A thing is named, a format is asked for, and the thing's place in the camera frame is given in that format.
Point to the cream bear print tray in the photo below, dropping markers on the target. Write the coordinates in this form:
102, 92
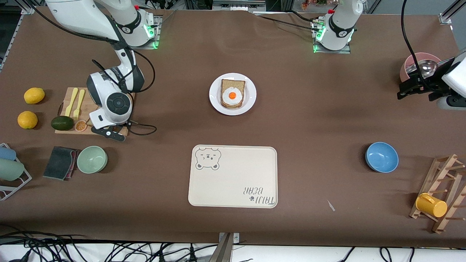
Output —
233, 182

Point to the light green bowl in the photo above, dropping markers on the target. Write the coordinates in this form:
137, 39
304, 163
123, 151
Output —
91, 159

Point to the small white paper scrap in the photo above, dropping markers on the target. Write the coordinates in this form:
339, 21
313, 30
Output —
331, 205

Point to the dark grey folded cloth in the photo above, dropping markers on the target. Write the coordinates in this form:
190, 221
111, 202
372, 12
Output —
58, 163

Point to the yellow lemon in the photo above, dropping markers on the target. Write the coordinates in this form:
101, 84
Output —
27, 120
34, 95

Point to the wooden mug rack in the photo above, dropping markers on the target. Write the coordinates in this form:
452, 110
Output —
442, 171

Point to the blue bowl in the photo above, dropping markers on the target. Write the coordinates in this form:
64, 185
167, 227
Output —
381, 157

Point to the aluminium frame corner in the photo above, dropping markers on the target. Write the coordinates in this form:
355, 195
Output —
449, 14

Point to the brown bread slice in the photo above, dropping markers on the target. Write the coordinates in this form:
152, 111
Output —
233, 83

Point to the fried egg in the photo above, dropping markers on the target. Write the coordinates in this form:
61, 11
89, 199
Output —
232, 95

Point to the grey aluminium strut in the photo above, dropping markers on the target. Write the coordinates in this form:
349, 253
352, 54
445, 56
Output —
224, 251

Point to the yellow mug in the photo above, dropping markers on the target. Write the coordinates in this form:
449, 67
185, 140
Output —
431, 205

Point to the yellow plastic knife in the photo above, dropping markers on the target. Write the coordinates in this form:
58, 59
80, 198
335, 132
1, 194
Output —
71, 102

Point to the pale green cup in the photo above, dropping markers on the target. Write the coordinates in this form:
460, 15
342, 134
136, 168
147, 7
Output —
10, 170

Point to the green avocado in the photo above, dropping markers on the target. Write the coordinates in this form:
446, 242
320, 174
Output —
62, 123

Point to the light blue cup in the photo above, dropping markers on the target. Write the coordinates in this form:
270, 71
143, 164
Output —
6, 153

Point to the white round plate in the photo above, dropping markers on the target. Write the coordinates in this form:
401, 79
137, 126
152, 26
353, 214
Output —
250, 95

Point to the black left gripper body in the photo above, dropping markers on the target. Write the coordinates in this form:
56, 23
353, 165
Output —
430, 82

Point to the metal scoop spoon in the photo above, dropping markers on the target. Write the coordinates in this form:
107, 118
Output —
429, 67

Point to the wooden cutting board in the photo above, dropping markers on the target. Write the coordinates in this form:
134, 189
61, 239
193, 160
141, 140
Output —
83, 113

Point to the pink bowl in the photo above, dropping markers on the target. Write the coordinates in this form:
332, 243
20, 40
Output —
424, 55

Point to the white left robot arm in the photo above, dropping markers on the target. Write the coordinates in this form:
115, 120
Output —
338, 25

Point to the yellow plastic fork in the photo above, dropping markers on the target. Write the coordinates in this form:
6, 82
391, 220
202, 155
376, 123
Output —
79, 102

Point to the orange slice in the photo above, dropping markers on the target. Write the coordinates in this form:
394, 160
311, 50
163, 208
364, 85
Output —
81, 126

